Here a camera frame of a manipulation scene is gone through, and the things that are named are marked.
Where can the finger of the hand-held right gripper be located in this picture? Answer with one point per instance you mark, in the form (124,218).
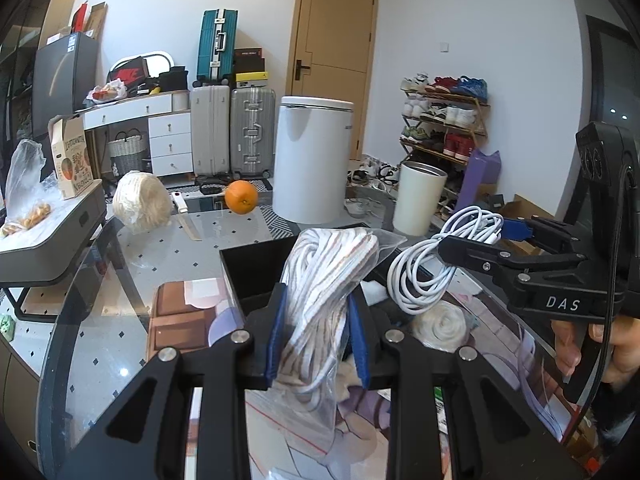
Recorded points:
(500,262)
(515,230)

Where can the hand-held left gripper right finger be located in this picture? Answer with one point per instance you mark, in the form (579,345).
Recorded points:
(358,340)

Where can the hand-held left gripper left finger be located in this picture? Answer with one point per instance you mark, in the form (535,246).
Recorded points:
(276,330)

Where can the black cardboard box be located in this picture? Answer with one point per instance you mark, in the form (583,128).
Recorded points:
(260,265)

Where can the person's right hand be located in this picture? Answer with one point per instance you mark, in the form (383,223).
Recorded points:
(622,350)

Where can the open cardboard box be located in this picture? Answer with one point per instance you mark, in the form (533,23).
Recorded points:
(525,212)

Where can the purple box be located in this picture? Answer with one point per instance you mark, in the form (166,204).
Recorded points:
(480,180)

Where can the printed cartoon mat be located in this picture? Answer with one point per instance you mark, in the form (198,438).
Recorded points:
(185,320)

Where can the small white cylindrical bin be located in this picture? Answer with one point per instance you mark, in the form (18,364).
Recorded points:
(419,200)

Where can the wooden shoe rack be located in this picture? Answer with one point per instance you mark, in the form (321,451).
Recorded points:
(445,120)

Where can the orange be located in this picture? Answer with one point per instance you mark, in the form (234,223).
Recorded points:
(241,197)

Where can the large white bin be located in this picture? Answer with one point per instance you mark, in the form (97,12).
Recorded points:
(312,160)

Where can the ball of white yarn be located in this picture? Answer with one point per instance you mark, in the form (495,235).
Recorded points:
(142,202)

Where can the silver suitcase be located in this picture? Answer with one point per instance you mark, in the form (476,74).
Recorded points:
(252,132)

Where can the white suitcase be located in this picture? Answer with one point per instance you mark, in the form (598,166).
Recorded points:
(210,130)

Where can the white desk with drawers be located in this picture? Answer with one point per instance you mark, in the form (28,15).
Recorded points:
(170,135)

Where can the woven basket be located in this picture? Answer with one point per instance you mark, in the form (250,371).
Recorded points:
(127,152)

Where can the grey rounded side table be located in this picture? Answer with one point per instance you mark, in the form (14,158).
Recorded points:
(55,240)

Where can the wooden door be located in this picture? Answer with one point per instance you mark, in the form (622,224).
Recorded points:
(330,60)

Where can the printed fruit carton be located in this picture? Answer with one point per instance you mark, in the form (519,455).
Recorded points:
(72,160)

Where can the black bag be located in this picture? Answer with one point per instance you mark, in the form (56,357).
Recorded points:
(174,79)

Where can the black box stack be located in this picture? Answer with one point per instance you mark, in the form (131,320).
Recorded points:
(249,60)

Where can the teal suitcase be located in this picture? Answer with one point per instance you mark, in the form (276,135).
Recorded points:
(217,45)

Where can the bag of food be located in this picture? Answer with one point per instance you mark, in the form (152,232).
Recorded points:
(107,92)

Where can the plastic bag of small oranges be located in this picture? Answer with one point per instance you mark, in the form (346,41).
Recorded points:
(22,180)

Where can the white oval mirror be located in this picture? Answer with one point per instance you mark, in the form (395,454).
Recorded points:
(160,57)

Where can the red and black shoe box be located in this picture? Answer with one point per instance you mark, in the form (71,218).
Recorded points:
(127,72)

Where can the grey fridge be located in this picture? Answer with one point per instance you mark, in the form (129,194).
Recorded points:
(65,85)

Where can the brown cardboard box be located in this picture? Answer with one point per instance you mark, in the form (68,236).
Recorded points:
(96,20)

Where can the dark glass cabinet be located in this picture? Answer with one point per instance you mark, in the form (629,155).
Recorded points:
(20,60)

